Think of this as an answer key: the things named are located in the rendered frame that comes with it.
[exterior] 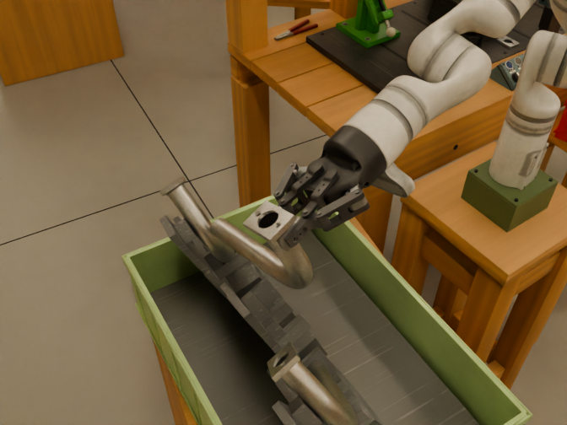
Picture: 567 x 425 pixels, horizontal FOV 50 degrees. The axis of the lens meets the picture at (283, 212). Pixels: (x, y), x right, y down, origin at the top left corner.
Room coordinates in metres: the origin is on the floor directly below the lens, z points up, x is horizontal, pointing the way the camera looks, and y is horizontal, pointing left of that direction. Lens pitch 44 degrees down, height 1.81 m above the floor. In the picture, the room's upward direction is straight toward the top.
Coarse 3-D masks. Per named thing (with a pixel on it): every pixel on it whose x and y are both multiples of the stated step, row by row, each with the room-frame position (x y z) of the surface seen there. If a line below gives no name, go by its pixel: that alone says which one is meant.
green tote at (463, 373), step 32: (352, 224) 0.83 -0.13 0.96; (128, 256) 0.75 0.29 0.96; (160, 256) 0.78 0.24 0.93; (352, 256) 0.81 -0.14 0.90; (384, 288) 0.72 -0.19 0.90; (160, 320) 0.61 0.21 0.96; (416, 320) 0.64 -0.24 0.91; (160, 352) 0.64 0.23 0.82; (448, 352) 0.57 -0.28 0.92; (192, 384) 0.49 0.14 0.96; (448, 384) 0.55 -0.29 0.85; (480, 384) 0.51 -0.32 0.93; (480, 416) 0.49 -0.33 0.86; (512, 416) 0.45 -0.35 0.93
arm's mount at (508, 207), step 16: (480, 176) 1.01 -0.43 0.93; (544, 176) 1.01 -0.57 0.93; (464, 192) 1.02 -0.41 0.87; (480, 192) 0.99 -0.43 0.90; (496, 192) 0.96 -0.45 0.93; (512, 192) 0.96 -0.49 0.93; (528, 192) 0.96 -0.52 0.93; (544, 192) 0.97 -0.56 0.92; (480, 208) 0.98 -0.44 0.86; (496, 208) 0.95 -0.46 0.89; (512, 208) 0.92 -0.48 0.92; (528, 208) 0.95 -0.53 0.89; (544, 208) 0.99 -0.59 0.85; (512, 224) 0.92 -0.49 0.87
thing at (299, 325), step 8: (280, 304) 0.64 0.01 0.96; (288, 304) 0.64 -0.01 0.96; (272, 312) 0.63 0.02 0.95; (280, 312) 0.63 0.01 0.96; (288, 312) 0.63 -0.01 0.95; (264, 320) 0.61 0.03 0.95; (272, 320) 0.56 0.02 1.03; (280, 320) 0.62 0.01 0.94; (296, 320) 0.57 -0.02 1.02; (304, 320) 0.56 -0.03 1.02; (272, 328) 0.55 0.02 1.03; (280, 328) 0.55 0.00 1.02; (288, 328) 0.56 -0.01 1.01; (296, 328) 0.55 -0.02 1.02; (304, 328) 0.55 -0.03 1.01; (272, 336) 0.54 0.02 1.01; (280, 336) 0.54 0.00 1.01; (288, 336) 0.54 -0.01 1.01; (296, 336) 0.54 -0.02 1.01; (280, 344) 0.53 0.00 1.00
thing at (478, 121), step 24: (480, 96) 1.37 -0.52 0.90; (504, 96) 1.37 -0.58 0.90; (432, 120) 1.26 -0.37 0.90; (456, 120) 1.26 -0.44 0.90; (480, 120) 1.32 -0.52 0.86; (504, 120) 1.38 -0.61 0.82; (408, 144) 1.17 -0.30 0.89; (432, 144) 1.22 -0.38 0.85; (456, 144) 1.28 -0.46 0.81; (480, 144) 1.33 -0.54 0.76; (408, 168) 1.18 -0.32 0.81; (432, 168) 1.23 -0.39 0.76; (384, 192) 1.14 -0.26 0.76
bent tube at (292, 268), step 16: (272, 208) 0.50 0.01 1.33; (224, 224) 0.64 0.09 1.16; (256, 224) 0.48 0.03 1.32; (272, 224) 0.50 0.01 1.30; (288, 224) 0.47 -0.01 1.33; (224, 240) 0.62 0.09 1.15; (240, 240) 0.60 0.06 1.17; (272, 240) 0.45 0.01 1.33; (256, 256) 0.56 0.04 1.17; (272, 256) 0.55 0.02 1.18; (288, 256) 0.47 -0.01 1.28; (304, 256) 0.48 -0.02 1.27; (272, 272) 0.53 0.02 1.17; (288, 272) 0.48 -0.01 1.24; (304, 272) 0.47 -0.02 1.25
